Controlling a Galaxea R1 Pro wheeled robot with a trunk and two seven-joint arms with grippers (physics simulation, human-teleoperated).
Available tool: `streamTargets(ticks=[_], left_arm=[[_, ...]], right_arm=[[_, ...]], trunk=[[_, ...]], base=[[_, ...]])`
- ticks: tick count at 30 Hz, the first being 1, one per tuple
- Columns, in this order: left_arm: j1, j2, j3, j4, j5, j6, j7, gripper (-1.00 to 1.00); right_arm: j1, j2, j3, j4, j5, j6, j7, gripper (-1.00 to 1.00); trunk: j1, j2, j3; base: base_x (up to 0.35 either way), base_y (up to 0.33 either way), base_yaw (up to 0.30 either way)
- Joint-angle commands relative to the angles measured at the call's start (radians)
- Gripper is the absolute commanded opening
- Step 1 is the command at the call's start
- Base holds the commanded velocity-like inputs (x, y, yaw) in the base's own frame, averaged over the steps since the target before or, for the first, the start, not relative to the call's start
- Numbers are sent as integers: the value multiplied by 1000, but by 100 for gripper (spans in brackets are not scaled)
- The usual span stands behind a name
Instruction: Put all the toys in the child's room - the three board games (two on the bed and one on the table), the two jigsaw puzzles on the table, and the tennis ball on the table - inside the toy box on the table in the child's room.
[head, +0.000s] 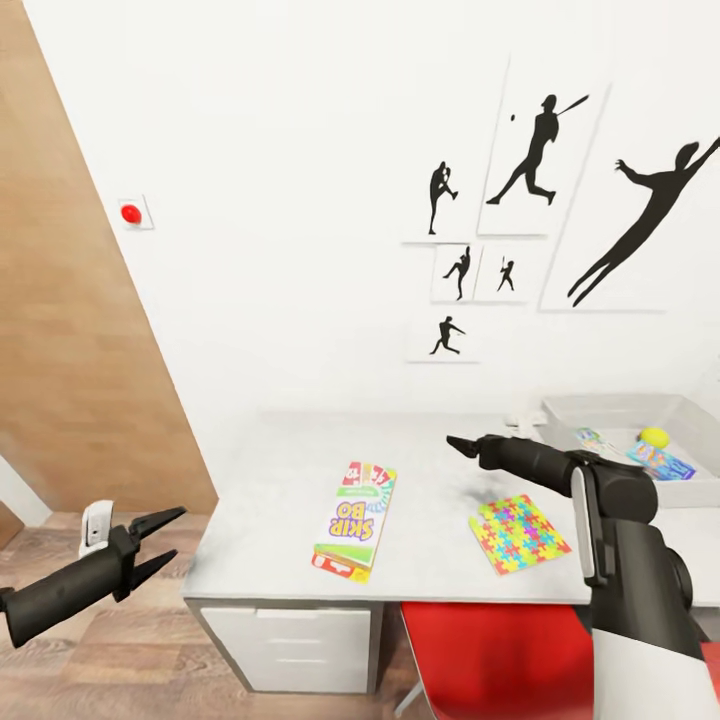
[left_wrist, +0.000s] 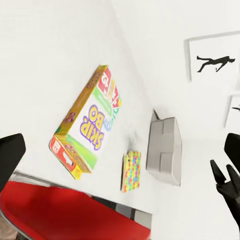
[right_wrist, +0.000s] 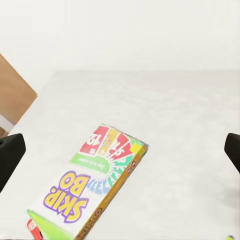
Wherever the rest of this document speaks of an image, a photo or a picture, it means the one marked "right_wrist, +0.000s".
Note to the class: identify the desk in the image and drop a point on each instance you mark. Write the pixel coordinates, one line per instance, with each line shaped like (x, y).
(185, 187)

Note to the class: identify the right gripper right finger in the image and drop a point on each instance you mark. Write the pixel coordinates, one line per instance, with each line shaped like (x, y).
(232, 149)

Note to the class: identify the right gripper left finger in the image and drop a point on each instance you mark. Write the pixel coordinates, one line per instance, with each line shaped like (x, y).
(12, 150)

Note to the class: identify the board game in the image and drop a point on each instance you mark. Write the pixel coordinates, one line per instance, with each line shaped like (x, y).
(71, 204)

